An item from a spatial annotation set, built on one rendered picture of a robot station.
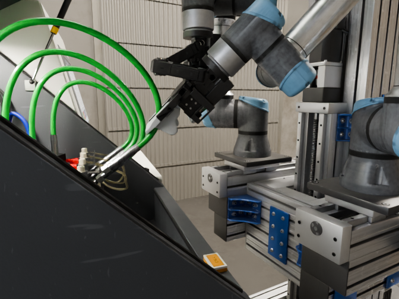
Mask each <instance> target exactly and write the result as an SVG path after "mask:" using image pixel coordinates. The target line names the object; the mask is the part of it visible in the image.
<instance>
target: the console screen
mask: <svg viewBox="0 0 399 299"><path fill-rule="evenodd" d="M61 57H62V60H63V63H64V66H71V64H70V61H69V59H68V57H67V56H64V55H61ZM67 75H68V78H69V81H73V80H75V76H74V73H73V71H67ZM72 90H73V93H74V96H75V99H76V102H77V106H78V109H79V111H80V115H81V117H82V118H83V119H84V120H85V121H87V122H88V123H90V122H89V119H88V116H87V113H86V110H85V107H84V104H83V100H82V98H81V94H80V91H79V89H78V85H74V86H72Z"/></svg>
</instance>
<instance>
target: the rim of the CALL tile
mask: <svg viewBox="0 0 399 299"><path fill-rule="evenodd" d="M213 254H217V256H218V257H219V258H220V259H221V261H222V262H223V263H224V265H221V266H216V267H213V265H212V264H211V262H210V261H209V260H208V258H207V257H206V255H204V259H205V260H206V262H207V263H208V264H209V265H210V266H211V267H212V268H214V269H215V270H218V269H224V268H227V265H226V263H225V262H224V261H223V259H222V258H221V257H220V256H219V254H218V253H212V254H208V255H213Z"/></svg>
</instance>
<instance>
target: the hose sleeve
mask: <svg viewBox="0 0 399 299"><path fill-rule="evenodd" d="M140 150H141V149H140V148H139V146H138V145H137V144H135V145H133V146H132V147H131V148H129V149H128V150H126V151H125V152H124V153H123V154H121V155H120V156H118V157H117V158H115V159H114V160H112V161H111V162H110V163H109V164H108V165H107V166H108V167H109V168H110V169H111V170H114V169H115V168H117V167H118V166H120V165H121V164H122V163H124V162H125V161H126V160H128V159H129V158H131V157H132V156H133V155H135V154H136V153H137V152H139V151H140Z"/></svg>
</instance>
